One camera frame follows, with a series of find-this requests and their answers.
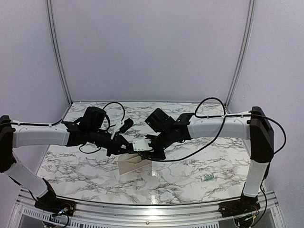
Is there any aluminium front rail frame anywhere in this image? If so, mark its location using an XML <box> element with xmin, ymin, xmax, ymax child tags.
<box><xmin>7</xmin><ymin>189</ymin><xmax>286</xmax><ymax>228</ymax></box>

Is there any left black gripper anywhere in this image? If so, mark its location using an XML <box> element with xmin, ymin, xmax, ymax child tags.
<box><xmin>87</xmin><ymin>127</ymin><xmax>132</xmax><ymax>157</ymax></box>

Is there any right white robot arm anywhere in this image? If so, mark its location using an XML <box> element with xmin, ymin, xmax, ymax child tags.
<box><xmin>143</xmin><ymin>106</ymin><xmax>274</xmax><ymax>213</ymax></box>

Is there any right aluminium corner post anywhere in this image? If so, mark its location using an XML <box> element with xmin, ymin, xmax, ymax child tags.
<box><xmin>225</xmin><ymin>0</ymin><xmax>256</xmax><ymax>108</ymax></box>

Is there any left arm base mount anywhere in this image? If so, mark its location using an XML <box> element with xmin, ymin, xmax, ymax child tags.
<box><xmin>34</xmin><ymin>182</ymin><xmax>76</xmax><ymax>216</ymax></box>

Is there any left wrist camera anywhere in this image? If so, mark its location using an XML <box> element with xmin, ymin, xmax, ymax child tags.
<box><xmin>111</xmin><ymin>118</ymin><xmax>133</xmax><ymax>139</ymax></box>

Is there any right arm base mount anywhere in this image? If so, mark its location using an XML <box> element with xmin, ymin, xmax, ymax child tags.
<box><xmin>218</xmin><ymin>194</ymin><xmax>261</xmax><ymax>218</ymax></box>

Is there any aluminium corner post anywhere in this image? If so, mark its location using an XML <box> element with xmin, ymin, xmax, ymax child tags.
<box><xmin>45</xmin><ymin>0</ymin><xmax>73</xmax><ymax>106</ymax></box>
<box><xmin>225</xmin><ymin>0</ymin><xmax>256</xmax><ymax>108</ymax></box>

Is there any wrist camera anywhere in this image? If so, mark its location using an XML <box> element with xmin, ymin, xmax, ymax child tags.
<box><xmin>132</xmin><ymin>138</ymin><xmax>152</xmax><ymax>152</ymax></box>
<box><xmin>111</xmin><ymin>118</ymin><xmax>133</xmax><ymax>139</ymax></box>

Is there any small green white sticker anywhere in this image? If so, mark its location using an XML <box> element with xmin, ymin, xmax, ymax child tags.
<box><xmin>200</xmin><ymin>174</ymin><xmax>215</xmax><ymax>182</ymax></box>

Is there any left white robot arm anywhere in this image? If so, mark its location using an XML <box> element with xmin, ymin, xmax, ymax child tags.
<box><xmin>0</xmin><ymin>106</ymin><xmax>133</xmax><ymax>211</ymax></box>

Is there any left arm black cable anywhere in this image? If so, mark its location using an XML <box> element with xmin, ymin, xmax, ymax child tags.
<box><xmin>9</xmin><ymin>102</ymin><xmax>126</xmax><ymax>154</ymax></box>

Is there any left aluminium corner post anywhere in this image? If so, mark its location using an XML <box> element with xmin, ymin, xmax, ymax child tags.
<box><xmin>45</xmin><ymin>0</ymin><xmax>73</xmax><ymax>106</ymax></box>

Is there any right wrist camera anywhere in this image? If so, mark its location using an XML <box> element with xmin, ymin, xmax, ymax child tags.
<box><xmin>132</xmin><ymin>138</ymin><xmax>152</xmax><ymax>152</ymax></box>

